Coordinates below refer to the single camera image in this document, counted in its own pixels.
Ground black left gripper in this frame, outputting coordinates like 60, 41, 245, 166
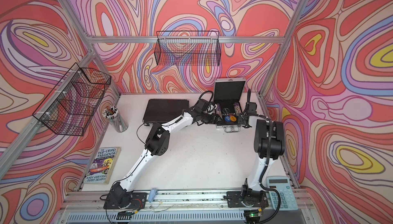
200, 113, 225, 125

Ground silver poker set case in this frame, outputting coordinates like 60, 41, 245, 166
213, 78, 246, 133

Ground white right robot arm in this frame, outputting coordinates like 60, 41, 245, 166
224, 90, 285, 209

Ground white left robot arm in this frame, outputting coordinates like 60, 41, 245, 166
103, 91, 216, 210

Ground black poker set case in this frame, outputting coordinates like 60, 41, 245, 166
142, 99, 189, 126

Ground clear plastic pencil jar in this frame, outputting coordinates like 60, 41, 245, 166
102, 105, 129, 133

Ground small blue cylinder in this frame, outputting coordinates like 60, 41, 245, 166
147, 188, 158, 203

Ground light green calculator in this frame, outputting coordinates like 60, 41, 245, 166
267, 176, 298, 211

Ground treehouse children's book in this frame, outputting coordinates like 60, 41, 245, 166
83, 147, 121, 184

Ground black wire basket back wall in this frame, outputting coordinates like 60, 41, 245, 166
154, 30, 222, 66

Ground black wire basket wall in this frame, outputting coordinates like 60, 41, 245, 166
32, 63, 112, 137
154, 30, 222, 66

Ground black wire basket left wall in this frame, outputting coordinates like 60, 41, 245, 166
32, 63, 112, 137

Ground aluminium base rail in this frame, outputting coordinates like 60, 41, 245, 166
52, 188, 320, 224

